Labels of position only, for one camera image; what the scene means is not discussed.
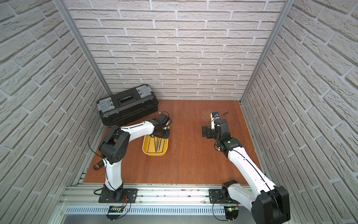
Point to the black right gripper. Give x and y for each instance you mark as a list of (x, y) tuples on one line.
[(209, 130)]

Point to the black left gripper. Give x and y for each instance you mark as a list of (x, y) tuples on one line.
[(161, 132)]

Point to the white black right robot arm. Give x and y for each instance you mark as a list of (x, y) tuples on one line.
[(268, 203)]

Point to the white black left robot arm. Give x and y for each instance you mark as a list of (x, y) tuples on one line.
[(115, 144)]

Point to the yellow plastic storage tray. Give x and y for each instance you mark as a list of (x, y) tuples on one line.
[(148, 146)]

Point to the black plastic toolbox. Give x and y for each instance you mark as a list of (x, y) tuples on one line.
[(128, 106)]

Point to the right controller circuit board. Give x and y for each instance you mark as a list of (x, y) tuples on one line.
[(231, 213)]

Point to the controller circuit board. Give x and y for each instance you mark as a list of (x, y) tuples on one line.
[(115, 212), (231, 213)]

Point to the left controller circuit board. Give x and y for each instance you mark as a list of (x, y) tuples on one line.
[(115, 212)]

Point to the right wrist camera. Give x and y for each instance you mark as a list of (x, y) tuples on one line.
[(214, 116)]

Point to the aluminium right corner post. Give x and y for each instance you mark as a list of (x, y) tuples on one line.
[(271, 39)]

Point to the aluminium corner post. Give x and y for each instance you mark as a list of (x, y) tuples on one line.
[(271, 39), (65, 13)]

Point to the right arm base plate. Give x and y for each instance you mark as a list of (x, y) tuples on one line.
[(222, 195)]

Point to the black orange screwdriver handle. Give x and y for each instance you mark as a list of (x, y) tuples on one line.
[(98, 165)]

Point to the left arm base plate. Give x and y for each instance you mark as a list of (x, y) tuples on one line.
[(121, 195)]

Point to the aluminium front rail frame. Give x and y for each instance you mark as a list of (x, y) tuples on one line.
[(152, 200)]

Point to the aluminium left corner post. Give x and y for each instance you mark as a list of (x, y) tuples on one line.
[(65, 13)]

